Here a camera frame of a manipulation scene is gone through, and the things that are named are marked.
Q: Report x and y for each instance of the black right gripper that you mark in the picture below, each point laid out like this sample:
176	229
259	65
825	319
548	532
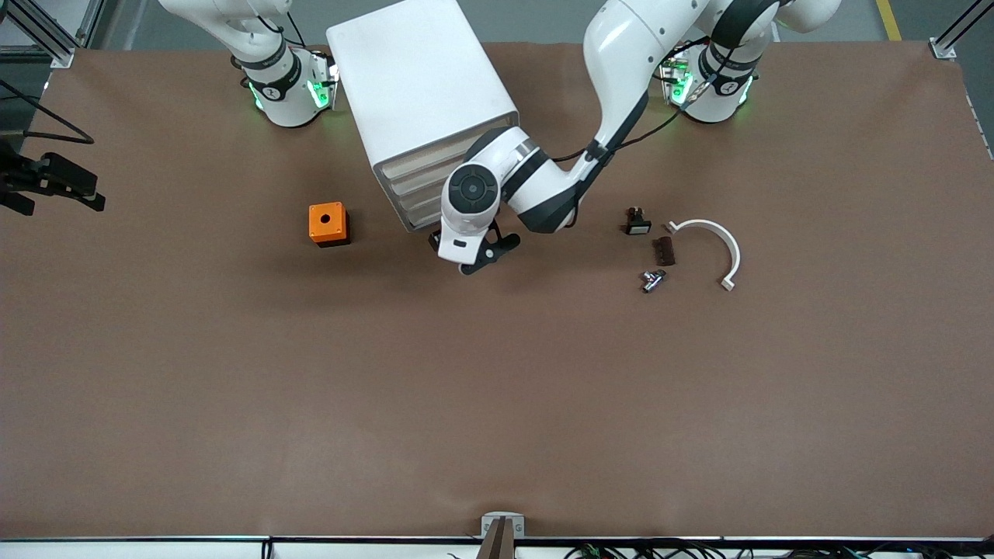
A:
31	174

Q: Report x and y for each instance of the white lowest cabinet drawer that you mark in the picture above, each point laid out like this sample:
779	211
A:
423	217

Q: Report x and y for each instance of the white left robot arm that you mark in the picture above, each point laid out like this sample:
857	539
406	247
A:
621	46

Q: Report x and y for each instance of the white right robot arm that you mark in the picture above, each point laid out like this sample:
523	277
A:
283	101

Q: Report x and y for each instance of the white highest cabinet drawer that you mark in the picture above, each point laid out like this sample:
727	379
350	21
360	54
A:
419	163

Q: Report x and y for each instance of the orange box with hole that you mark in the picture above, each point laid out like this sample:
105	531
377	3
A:
326	221

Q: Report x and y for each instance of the small silver blue connector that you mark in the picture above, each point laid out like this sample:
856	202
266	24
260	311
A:
654	281

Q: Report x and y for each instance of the brown terminal block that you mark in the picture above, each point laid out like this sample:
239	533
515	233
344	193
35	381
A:
665	251

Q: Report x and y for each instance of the white curved plastic arc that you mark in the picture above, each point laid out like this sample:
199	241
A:
730	248

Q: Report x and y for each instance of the aluminium frame profile with bracket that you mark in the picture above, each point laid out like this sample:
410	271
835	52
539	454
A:
943	48
62	58

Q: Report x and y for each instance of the black white-faced switch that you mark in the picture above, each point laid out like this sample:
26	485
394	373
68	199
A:
638	223

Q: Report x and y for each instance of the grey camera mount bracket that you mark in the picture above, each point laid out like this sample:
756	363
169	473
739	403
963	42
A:
501	536

